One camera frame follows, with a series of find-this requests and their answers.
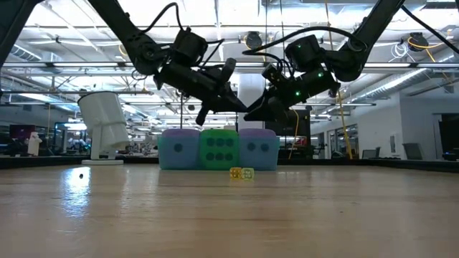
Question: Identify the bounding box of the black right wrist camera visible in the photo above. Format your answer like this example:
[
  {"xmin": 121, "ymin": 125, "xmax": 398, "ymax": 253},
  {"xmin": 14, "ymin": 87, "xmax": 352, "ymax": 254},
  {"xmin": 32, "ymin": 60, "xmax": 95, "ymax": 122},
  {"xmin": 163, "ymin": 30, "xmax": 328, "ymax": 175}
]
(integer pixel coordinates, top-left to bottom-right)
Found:
[{"xmin": 285, "ymin": 34, "xmax": 326, "ymax": 72}]

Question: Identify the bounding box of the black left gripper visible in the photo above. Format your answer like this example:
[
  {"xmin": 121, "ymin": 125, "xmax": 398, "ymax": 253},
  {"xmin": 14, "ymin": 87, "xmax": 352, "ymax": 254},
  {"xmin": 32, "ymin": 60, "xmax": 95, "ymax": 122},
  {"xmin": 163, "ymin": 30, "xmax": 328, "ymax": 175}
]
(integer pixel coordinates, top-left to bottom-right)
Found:
[{"xmin": 153, "ymin": 58, "xmax": 248, "ymax": 127}]

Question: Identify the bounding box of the yellow cable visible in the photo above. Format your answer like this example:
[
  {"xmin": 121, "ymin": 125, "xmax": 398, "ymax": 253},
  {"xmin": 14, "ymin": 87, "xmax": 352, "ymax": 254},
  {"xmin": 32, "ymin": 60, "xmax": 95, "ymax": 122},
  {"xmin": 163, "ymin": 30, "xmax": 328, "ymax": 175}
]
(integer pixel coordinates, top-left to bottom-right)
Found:
[{"xmin": 324, "ymin": 0, "xmax": 354, "ymax": 161}]

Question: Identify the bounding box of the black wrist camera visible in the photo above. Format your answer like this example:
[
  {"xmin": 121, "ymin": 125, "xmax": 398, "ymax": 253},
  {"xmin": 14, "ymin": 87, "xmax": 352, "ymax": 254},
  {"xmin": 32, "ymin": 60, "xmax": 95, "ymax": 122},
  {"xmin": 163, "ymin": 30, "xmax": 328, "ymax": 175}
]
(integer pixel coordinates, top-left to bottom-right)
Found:
[
  {"xmin": 285, "ymin": 34, "xmax": 326, "ymax": 72},
  {"xmin": 171, "ymin": 27, "xmax": 209, "ymax": 67}
]

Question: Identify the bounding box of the black wall monitor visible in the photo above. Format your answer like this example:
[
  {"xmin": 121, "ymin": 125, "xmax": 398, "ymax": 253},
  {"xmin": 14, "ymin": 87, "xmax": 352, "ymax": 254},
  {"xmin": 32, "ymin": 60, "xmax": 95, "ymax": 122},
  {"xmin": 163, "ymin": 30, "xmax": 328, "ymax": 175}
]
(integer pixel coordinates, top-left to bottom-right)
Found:
[{"xmin": 265, "ymin": 109, "xmax": 311, "ymax": 137}]

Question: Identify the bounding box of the black ceiling cable reel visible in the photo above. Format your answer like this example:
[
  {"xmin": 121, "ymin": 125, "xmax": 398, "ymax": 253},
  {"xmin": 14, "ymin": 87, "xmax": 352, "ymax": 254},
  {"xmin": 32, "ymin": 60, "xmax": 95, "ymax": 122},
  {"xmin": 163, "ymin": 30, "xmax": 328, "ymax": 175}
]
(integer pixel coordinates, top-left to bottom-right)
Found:
[
  {"xmin": 245, "ymin": 31, "xmax": 265, "ymax": 51},
  {"xmin": 408, "ymin": 32, "xmax": 430, "ymax": 53}
]

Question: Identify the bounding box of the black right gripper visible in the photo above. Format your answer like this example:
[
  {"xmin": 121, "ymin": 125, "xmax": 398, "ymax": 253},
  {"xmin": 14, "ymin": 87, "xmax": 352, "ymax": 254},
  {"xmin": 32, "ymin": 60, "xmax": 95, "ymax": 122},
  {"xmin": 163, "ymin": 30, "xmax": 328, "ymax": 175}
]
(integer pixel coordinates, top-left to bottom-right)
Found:
[{"xmin": 244, "ymin": 63, "xmax": 341, "ymax": 122}]

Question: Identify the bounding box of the white cylinder device on stand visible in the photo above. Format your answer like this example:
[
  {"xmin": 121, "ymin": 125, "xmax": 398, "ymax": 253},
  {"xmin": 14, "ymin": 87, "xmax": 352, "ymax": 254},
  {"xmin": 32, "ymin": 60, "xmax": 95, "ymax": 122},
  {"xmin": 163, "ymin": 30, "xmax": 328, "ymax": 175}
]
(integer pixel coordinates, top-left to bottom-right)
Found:
[{"xmin": 77, "ymin": 91, "xmax": 131, "ymax": 166}]

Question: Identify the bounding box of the green foam die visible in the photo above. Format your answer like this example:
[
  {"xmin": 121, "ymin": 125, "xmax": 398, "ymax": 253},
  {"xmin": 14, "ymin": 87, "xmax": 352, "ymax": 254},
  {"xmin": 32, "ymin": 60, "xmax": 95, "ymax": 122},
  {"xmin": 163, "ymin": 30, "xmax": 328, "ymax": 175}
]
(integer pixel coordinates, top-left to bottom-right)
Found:
[{"xmin": 199, "ymin": 128, "xmax": 240, "ymax": 171}]

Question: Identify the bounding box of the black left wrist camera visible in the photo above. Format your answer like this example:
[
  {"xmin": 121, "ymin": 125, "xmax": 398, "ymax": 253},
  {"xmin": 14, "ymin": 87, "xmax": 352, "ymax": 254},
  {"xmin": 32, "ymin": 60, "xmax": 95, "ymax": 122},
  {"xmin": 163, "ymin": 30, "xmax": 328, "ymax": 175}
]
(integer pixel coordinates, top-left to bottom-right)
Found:
[{"xmin": 171, "ymin": 27, "xmax": 209, "ymax": 67}]

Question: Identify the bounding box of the teal translucent plastic bin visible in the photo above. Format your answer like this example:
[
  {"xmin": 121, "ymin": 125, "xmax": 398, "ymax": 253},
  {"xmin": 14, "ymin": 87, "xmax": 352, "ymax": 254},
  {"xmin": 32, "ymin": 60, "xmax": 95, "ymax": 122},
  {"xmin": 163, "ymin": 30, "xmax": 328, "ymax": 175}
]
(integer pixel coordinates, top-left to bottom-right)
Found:
[{"xmin": 157, "ymin": 128, "xmax": 280, "ymax": 171}]

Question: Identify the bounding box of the dark computer monitor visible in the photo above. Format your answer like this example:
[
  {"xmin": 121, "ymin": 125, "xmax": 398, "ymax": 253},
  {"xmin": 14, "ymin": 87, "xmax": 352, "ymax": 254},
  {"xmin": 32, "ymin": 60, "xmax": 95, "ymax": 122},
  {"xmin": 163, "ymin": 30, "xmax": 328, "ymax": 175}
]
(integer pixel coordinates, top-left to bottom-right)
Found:
[{"xmin": 9, "ymin": 124, "xmax": 37, "ymax": 140}]

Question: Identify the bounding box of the white building pillar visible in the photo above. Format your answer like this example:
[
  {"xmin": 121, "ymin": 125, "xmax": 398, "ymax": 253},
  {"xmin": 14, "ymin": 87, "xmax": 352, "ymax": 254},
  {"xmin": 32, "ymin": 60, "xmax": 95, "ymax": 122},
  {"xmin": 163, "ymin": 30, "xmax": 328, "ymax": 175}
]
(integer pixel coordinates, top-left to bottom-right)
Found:
[{"xmin": 238, "ymin": 73, "xmax": 266, "ymax": 130}]

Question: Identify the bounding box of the purple foam die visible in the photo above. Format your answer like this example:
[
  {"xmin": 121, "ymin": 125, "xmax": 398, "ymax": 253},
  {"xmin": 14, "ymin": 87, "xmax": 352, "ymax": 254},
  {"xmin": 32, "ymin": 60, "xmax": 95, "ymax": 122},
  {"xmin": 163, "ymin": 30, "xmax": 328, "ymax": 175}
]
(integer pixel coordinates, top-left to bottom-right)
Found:
[
  {"xmin": 238, "ymin": 128, "xmax": 280, "ymax": 171},
  {"xmin": 159, "ymin": 128, "xmax": 201, "ymax": 170}
]

